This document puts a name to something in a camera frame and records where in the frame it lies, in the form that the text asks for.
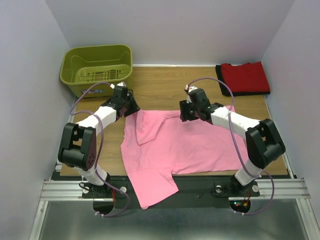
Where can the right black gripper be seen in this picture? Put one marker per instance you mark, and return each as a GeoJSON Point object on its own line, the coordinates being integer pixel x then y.
{"type": "Point", "coordinates": [185, 114]}

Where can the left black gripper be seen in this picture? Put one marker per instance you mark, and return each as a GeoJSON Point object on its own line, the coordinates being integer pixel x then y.
{"type": "Point", "coordinates": [132, 107]}

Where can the pink t shirt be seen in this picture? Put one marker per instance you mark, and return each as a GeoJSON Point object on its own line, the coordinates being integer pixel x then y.
{"type": "Point", "coordinates": [158, 145]}

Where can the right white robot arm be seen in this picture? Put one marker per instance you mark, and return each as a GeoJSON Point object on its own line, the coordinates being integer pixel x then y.
{"type": "Point", "coordinates": [263, 141]}

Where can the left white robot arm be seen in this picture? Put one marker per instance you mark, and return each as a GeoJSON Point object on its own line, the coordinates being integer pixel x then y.
{"type": "Point", "coordinates": [81, 143]}

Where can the folded black t shirt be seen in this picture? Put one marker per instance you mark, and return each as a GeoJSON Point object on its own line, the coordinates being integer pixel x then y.
{"type": "Point", "coordinates": [221, 82]}

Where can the green plastic basket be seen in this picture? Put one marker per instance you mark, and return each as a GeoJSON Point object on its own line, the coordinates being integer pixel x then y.
{"type": "Point", "coordinates": [85, 66]}

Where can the folded red t shirt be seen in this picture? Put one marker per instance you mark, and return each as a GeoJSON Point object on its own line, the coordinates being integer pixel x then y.
{"type": "Point", "coordinates": [246, 77]}

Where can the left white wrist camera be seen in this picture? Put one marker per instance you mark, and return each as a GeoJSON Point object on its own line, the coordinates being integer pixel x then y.
{"type": "Point", "coordinates": [120, 84]}

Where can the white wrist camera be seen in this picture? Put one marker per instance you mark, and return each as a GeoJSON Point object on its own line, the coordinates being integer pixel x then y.
{"type": "Point", "coordinates": [120, 84]}
{"type": "Point", "coordinates": [188, 89]}

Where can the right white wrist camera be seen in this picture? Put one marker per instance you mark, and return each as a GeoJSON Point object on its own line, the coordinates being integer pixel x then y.
{"type": "Point", "coordinates": [188, 89]}

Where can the aluminium frame rail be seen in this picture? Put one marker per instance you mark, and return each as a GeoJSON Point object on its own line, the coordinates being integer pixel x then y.
{"type": "Point", "coordinates": [192, 214]}

